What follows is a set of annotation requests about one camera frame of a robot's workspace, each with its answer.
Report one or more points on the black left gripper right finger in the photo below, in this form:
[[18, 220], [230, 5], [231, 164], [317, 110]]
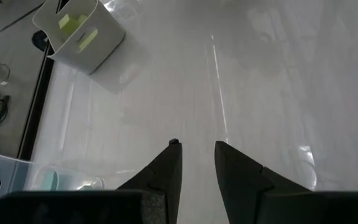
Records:
[[238, 186]]

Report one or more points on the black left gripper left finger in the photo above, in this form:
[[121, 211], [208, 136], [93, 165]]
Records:
[[166, 174]]

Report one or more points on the black round table foot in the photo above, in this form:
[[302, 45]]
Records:
[[39, 40]]

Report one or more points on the black table frame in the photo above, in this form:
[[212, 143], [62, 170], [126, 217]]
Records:
[[36, 105]]

